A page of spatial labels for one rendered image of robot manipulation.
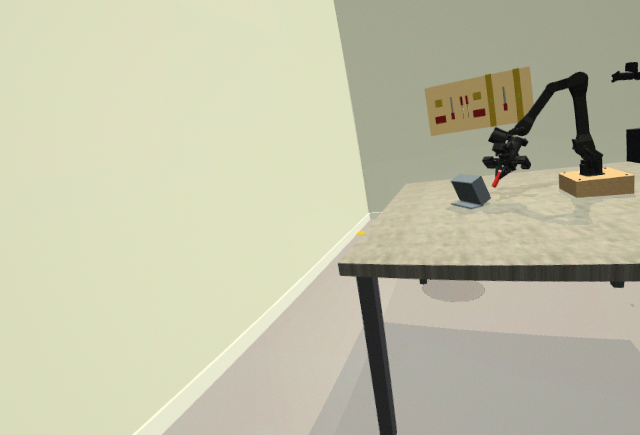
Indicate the red peg with white band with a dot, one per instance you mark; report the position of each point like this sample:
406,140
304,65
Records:
496,179

